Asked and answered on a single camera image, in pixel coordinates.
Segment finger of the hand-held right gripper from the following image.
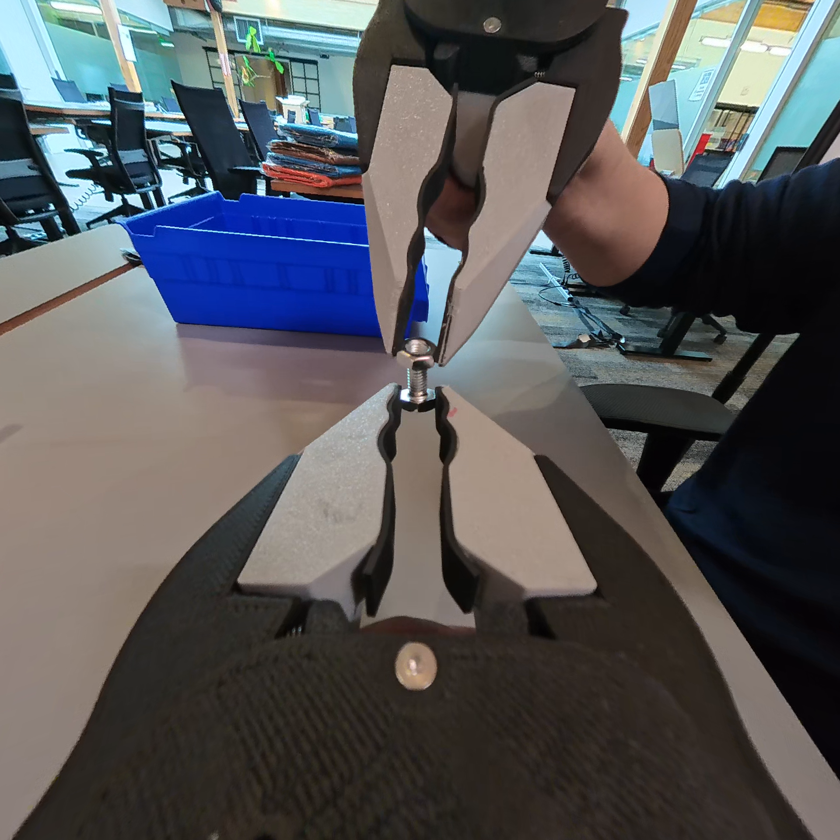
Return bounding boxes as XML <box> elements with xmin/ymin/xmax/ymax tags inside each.
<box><xmin>438</xmin><ymin>82</ymin><xmax>578</xmax><ymax>367</ymax></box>
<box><xmin>362</xmin><ymin>62</ymin><xmax>459</xmax><ymax>358</ymax></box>

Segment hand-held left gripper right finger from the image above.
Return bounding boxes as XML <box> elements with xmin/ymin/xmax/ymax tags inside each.
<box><xmin>433</xmin><ymin>385</ymin><xmax>599</xmax><ymax>614</ymax></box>

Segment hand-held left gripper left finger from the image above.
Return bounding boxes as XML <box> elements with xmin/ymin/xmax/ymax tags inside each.
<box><xmin>238</xmin><ymin>384</ymin><xmax>401</xmax><ymax>624</ymax></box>

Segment blue plastic bin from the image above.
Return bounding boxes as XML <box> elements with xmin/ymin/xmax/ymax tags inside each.
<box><xmin>118</xmin><ymin>192</ymin><xmax>431</xmax><ymax>339</ymax></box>

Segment short steel hex bolt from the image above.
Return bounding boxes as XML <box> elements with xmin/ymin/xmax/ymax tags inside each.
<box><xmin>399</xmin><ymin>366</ymin><xmax>435</xmax><ymax>411</ymax></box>

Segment person's right forearm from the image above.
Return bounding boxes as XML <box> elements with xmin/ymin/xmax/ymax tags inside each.
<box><xmin>610</xmin><ymin>157</ymin><xmax>840</xmax><ymax>336</ymax></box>

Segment person's right hand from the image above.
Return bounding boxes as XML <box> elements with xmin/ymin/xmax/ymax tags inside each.
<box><xmin>427</xmin><ymin>118</ymin><xmax>651</xmax><ymax>290</ymax></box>

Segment stack of folded cloths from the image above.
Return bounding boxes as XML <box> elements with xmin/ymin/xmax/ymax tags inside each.
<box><xmin>261</xmin><ymin>121</ymin><xmax>363</xmax><ymax>188</ymax></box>

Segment black office chair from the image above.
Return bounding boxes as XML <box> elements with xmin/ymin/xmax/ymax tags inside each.
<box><xmin>0</xmin><ymin>88</ymin><xmax>83</xmax><ymax>253</ymax></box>
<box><xmin>681</xmin><ymin>151</ymin><xmax>735</xmax><ymax>188</ymax></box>
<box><xmin>238</xmin><ymin>100</ymin><xmax>280</xmax><ymax>165</ymax></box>
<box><xmin>171</xmin><ymin>80</ymin><xmax>263</xmax><ymax>201</ymax></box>
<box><xmin>64</xmin><ymin>85</ymin><xmax>168</xmax><ymax>221</ymax></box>

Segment grey padded office chair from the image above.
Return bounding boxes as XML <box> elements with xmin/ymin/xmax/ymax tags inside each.
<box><xmin>581</xmin><ymin>331</ymin><xmax>778</xmax><ymax>493</ymax></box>

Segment white standing card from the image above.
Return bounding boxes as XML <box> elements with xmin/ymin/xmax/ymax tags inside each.
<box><xmin>648</xmin><ymin>80</ymin><xmax>685</xmax><ymax>177</ymax></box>

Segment green hanging decoration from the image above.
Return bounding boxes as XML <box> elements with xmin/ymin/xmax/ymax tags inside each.
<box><xmin>236</xmin><ymin>26</ymin><xmax>286</xmax><ymax>86</ymax></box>

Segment black floor cables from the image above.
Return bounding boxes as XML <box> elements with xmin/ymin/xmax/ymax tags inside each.
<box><xmin>538</xmin><ymin>259</ymin><xmax>627</xmax><ymax>352</ymax></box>

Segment wooden post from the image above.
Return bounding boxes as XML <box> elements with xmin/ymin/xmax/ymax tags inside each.
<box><xmin>623</xmin><ymin>0</ymin><xmax>698</xmax><ymax>158</ymax></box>

